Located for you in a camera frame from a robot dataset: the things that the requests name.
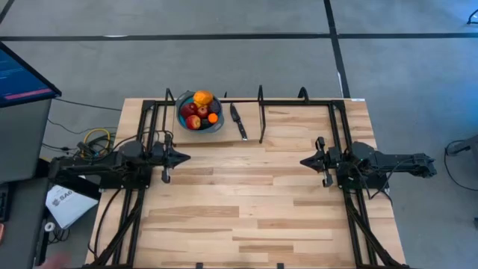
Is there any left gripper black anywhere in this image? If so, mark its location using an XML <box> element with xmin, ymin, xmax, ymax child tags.
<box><xmin>158</xmin><ymin>133</ymin><xmax>192</xmax><ymax>184</ymax></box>

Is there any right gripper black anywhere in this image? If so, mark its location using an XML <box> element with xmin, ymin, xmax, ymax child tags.
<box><xmin>299</xmin><ymin>136</ymin><xmax>341</xmax><ymax>188</ymax></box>

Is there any red yellow apple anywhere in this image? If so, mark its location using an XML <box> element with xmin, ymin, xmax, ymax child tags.
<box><xmin>185</xmin><ymin>114</ymin><xmax>202</xmax><ymax>131</ymax></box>

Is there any large orange yellow fruit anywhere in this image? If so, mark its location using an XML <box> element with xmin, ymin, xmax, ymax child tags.
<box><xmin>193</xmin><ymin>90</ymin><xmax>214</xmax><ymax>108</ymax></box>

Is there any black handled kitchen knife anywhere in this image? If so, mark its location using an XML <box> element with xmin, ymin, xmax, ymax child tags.
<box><xmin>229</xmin><ymin>102</ymin><xmax>249</xmax><ymax>142</ymax></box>

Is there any blue collapsible bowl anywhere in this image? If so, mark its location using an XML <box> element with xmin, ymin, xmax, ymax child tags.
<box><xmin>175</xmin><ymin>90</ymin><xmax>226</xmax><ymax>135</ymax></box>

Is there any black table clamp hook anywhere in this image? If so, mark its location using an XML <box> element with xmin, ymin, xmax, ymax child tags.
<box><xmin>297</xmin><ymin>86</ymin><xmax>311</xmax><ymax>105</ymax></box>

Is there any white paper booklet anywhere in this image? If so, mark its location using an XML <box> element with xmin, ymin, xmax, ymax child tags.
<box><xmin>44</xmin><ymin>184</ymin><xmax>99</xmax><ymax>230</ymax></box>

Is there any dark desk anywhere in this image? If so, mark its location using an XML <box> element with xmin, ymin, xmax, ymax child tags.
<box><xmin>0</xmin><ymin>158</ymin><xmax>102</xmax><ymax>269</ymax></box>

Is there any computer monitor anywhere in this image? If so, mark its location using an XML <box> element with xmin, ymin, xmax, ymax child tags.
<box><xmin>0</xmin><ymin>40</ymin><xmax>63</xmax><ymax>109</ymax></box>

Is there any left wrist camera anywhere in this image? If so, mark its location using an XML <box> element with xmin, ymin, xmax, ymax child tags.
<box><xmin>150</xmin><ymin>140</ymin><xmax>165</xmax><ymax>160</ymax></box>

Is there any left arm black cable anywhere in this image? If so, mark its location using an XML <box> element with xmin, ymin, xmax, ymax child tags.
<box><xmin>147</xmin><ymin>129</ymin><xmax>176</xmax><ymax>150</ymax></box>

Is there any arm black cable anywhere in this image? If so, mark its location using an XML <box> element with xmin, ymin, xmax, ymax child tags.
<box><xmin>147</xmin><ymin>129</ymin><xmax>176</xmax><ymax>150</ymax></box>
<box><xmin>354</xmin><ymin>158</ymin><xmax>414</xmax><ymax>201</ymax></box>

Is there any black metal bracket stand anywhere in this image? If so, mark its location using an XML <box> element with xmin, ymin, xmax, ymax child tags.
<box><xmin>257</xmin><ymin>84</ymin><xmax>267</xmax><ymax>145</ymax></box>
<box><xmin>161</xmin><ymin>87</ymin><xmax>176</xmax><ymax>145</ymax></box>

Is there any black metal table frame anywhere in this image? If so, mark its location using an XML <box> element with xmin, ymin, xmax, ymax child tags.
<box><xmin>84</xmin><ymin>85</ymin><xmax>412</xmax><ymax>269</ymax></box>

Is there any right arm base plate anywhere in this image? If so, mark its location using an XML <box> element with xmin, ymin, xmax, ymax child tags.
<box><xmin>335</xmin><ymin>170</ymin><xmax>390</xmax><ymax>190</ymax></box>

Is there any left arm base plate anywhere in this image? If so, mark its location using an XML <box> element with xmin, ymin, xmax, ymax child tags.
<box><xmin>97</xmin><ymin>160</ymin><xmax>152</xmax><ymax>190</ymax></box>

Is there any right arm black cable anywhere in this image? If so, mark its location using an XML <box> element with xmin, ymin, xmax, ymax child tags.
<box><xmin>354</xmin><ymin>158</ymin><xmax>414</xmax><ymax>201</ymax></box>

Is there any yellow cable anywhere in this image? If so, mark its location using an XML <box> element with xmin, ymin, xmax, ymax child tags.
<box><xmin>81</xmin><ymin>128</ymin><xmax>112</xmax><ymax>156</ymax></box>

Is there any black cable along frame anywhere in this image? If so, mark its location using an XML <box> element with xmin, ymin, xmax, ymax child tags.
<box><xmin>87</xmin><ymin>188</ymin><xmax>124</xmax><ymax>261</ymax></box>

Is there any thin black monitor cable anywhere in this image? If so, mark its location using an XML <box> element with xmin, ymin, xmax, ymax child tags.
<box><xmin>54</xmin><ymin>96</ymin><xmax>123</xmax><ymax>112</ymax></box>

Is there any black floor cable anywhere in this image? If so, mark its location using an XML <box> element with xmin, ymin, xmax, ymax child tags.
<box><xmin>443</xmin><ymin>140</ymin><xmax>478</xmax><ymax>192</ymax></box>

